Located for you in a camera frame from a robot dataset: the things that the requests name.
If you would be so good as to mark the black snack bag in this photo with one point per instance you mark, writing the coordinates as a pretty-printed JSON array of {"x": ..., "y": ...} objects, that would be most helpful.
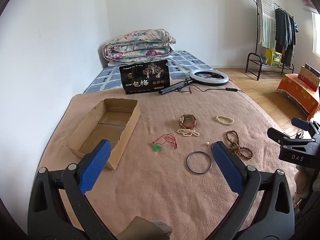
[{"x": 145, "y": 77}]

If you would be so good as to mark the cardboard box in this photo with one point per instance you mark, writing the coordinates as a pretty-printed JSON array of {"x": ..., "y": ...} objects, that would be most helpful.
[{"x": 85, "y": 130}]

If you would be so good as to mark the window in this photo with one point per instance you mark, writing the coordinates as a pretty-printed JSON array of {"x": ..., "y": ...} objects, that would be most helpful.
[{"x": 316, "y": 32}]

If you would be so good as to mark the green striped hanging towel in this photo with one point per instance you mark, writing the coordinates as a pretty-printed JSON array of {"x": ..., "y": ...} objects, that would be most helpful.
[{"x": 266, "y": 25}]

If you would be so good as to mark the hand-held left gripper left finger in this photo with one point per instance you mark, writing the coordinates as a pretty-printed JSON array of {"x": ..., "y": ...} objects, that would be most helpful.
[{"x": 97, "y": 162}]

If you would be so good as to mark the folded floral quilt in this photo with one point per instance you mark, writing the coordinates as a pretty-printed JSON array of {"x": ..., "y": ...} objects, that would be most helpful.
[{"x": 140, "y": 45}]

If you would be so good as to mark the black metal clothes rack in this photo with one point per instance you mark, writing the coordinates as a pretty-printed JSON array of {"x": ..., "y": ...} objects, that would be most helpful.
[{"x": 256, "y": 25}]

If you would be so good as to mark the dark flat box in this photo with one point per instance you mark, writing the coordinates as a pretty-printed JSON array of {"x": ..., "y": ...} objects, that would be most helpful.
[{"x": 312, "y": 70}]

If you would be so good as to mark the yellow box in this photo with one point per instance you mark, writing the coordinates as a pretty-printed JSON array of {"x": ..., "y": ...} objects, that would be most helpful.
[{"x": 269, "y": 56}]

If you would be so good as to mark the yellow crate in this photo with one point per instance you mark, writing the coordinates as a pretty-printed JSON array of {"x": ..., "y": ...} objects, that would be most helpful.
[{"x": 277, "y": 59}]

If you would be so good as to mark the person's right hand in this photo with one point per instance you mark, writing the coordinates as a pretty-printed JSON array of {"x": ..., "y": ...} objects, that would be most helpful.
[{"x": 301, "y": 182}]

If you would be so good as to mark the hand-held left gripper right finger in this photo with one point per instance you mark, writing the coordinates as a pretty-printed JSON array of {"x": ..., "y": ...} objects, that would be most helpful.
[{"x": 228, "y": 165}]

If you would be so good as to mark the black folded tripod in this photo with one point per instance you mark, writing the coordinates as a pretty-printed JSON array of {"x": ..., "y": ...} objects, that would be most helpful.
[{"x": 172, "y": 88}]

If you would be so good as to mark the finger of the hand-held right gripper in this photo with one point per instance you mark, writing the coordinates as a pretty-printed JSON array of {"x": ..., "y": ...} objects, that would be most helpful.
[
  {"x": 301, "y": 123},
  {"x": 277, "y": 133}
]

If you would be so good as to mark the tan flat box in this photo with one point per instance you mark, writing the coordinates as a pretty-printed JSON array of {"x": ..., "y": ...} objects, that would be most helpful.
[{"x": 308, "y": 78}]

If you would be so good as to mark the pink blanket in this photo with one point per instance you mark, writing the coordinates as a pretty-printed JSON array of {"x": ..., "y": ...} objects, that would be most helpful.
[{"x": 155, "y": 192}]

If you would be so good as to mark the dark grey hanging garment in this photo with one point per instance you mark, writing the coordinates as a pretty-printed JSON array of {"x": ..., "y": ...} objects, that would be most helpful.
[{"x": 291, "y": 35}]

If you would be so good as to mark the red flat box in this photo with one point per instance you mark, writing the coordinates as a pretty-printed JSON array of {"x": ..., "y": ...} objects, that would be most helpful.
[{"x": 303, "y": 80}]

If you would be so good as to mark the orange cloth covered table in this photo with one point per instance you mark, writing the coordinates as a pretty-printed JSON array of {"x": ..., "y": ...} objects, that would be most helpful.
[{"x": 297, "y": 90}]

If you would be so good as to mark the silver metal bangle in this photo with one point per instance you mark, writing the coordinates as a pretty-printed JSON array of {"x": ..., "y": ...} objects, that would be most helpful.
[{"x": 187, "y": 163}]

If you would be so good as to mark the dark green hanging jacket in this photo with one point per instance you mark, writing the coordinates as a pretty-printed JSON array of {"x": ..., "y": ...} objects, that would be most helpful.
[{"x": 280, "y": 30}]

